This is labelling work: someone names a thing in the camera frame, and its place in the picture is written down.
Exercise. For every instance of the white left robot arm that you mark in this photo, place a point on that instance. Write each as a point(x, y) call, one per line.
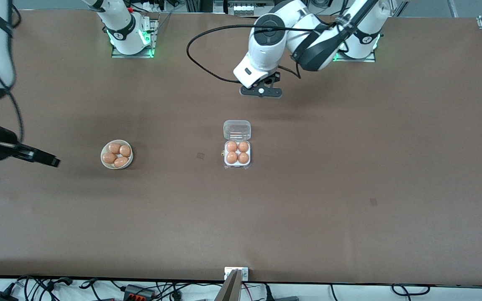
point(268, 50)

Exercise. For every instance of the clear plastic egg box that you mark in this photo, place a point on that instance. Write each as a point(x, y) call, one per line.
point(237, 130)

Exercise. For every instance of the white round bowl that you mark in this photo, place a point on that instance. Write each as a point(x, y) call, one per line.
point(103, 164)

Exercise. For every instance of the black power adapter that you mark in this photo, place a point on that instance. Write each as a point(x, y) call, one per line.
point(0, 297)

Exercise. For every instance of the brown egg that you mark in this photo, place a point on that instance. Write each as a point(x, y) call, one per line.
point(243, 146)
point(114, 148)
point(232, 146)
point(120, 162)
point(125, 150)
point(231, 157)
point(243, 157)
point(109, 157)

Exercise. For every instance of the grey camera mount bar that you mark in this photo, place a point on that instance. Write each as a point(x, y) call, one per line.
point(229, 290)

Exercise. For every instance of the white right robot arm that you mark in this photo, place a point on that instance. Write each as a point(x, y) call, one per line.
point(126, 35)

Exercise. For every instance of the orange black connector block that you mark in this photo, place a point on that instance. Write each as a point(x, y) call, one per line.
point(138, 292)

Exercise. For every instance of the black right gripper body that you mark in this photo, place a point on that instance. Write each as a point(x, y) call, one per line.
point(3, 144)

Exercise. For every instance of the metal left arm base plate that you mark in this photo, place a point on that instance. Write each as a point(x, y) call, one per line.
point(370, 59)

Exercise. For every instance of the white power strip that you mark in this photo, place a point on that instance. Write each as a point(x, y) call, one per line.
point(153, 6)

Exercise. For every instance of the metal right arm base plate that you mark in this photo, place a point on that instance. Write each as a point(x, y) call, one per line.
point(117, 54)

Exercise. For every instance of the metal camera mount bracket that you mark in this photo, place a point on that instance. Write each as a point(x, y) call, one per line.
point(245, 274)

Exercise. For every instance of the grey control device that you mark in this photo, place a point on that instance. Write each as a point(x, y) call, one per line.
point(241, 7)

